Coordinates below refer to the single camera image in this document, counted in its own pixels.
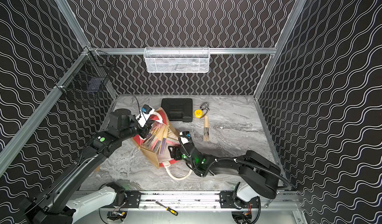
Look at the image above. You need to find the red jute tote bag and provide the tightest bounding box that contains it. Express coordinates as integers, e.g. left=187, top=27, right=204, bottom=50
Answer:
left=132, top=108, right=192, bottom=181

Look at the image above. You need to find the bamboo fan floral white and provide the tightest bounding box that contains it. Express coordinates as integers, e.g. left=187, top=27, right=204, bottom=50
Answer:
left=203, top=115, right=210, bottom=142

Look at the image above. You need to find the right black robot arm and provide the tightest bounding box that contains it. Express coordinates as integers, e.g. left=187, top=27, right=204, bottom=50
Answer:
left=168, top=139, right=291, bottom=210

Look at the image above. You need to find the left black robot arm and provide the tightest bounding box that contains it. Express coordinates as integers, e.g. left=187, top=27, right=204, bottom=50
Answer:
left=19, top=105, right=155, bottom=224

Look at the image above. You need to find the folding fans bundle in bag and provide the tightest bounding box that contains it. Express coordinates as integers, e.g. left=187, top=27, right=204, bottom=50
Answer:
left=141, top=121, right=180, bottom=155

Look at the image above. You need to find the black plastic tool case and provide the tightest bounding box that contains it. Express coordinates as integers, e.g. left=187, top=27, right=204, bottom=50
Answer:
left=161, top=98, right=193, bottom=122

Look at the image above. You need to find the yellow thread seal tape spool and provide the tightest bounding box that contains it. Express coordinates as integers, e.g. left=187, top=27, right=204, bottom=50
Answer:
left=194, top=110, right=204, bottom=118

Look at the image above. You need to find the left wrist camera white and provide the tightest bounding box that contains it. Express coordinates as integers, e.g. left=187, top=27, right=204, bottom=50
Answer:
left=136, top=105, right=155, bottom=128

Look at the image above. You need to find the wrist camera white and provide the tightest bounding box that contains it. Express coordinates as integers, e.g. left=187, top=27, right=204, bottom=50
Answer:
left=136, top=105, right=155, bottom=128
left=178, top=131, right=193, bottom=146

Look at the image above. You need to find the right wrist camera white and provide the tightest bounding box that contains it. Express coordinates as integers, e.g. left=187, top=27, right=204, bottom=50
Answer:
left=178, top=131, right=193, bottom=146

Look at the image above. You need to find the yellow black handled screwdriver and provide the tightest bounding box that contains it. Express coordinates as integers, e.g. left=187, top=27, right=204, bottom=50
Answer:
left=155, top=201, right=178, bottom=216

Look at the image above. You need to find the steel ball valve brown handle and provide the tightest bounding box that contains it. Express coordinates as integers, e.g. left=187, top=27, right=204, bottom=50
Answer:
left=200, top=102, right=210, bottom=117

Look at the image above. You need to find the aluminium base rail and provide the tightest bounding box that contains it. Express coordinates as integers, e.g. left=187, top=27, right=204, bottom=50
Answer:
left=102, top=191, right=299, bottom=212

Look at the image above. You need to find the white wire mesh basket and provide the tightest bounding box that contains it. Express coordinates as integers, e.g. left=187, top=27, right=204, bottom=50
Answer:
left=143, top=47, right=210, bottom=73

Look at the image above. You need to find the black wire mesh basket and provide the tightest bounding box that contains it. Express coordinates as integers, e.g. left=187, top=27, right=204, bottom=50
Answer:
left=59, top=50, right=117, bottom=106

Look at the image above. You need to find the aluminium frame corner post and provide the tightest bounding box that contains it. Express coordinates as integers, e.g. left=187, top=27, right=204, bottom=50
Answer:
left=254, top=0, right=307, bottom=100

